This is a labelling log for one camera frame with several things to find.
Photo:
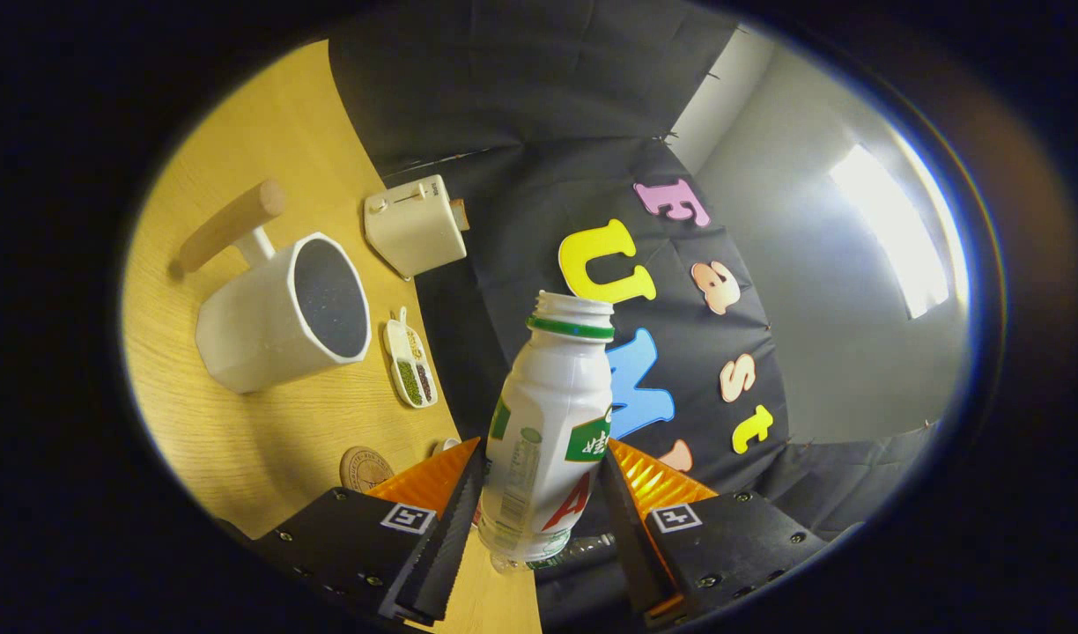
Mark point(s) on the cream toaster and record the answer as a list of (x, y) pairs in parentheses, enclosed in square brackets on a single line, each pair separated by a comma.
[(411, 229)]

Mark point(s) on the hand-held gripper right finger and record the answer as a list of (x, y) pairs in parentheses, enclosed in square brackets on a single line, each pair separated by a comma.
[(627, 537)]

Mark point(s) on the round wooden coaster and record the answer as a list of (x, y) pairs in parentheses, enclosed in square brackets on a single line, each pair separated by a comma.
[(363, 467)]

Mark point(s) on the toast slice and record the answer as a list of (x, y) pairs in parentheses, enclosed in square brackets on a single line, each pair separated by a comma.
[(460, 214)]

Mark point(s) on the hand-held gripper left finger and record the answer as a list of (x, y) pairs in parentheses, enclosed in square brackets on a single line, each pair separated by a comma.
[(438, 546)]

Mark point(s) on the small white divided dish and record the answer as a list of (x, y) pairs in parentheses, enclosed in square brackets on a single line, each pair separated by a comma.
[(409, 361)]

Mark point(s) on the white juice bottle green label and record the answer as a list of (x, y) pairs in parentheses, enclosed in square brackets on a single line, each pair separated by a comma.
[(548, 414)]

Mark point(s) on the wooden table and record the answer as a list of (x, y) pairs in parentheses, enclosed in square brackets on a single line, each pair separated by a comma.
[(222, 423)]

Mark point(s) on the clear plastic water bottle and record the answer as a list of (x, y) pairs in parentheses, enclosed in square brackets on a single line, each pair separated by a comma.
[(592, 546)]

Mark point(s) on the ceiling light panel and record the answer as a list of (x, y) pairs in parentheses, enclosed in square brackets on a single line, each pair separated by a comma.
[(891, 229)]

